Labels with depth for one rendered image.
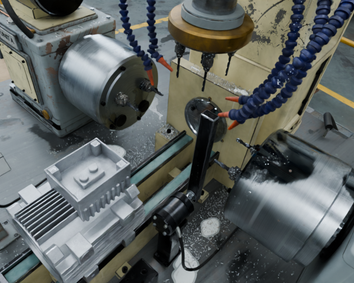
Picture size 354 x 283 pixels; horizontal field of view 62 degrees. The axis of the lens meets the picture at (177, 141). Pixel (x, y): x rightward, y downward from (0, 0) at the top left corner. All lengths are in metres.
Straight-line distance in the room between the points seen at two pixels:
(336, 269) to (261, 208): 0.16
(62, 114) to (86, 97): 0.24
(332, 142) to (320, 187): 0.73
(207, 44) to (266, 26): 0.27
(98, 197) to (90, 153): 0.11
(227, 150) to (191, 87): 0.22
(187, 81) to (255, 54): 0.20
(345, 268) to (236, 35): 0.45
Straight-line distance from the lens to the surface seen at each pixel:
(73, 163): 0.63
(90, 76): 0.85
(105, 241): 0.62
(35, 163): 1.09
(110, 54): 0.87
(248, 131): 0.82
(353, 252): 0.57
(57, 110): 1.07
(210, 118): 0.52
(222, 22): 0.61
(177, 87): 0.90
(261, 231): 0.66
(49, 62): 0.98
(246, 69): 0.89
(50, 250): 0.56
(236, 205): 0.65
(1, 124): 1.28
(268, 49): 0.85
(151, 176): 0.87
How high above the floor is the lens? 1.58
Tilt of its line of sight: 45 degrees down
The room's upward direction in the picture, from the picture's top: 7 degrees clockwise
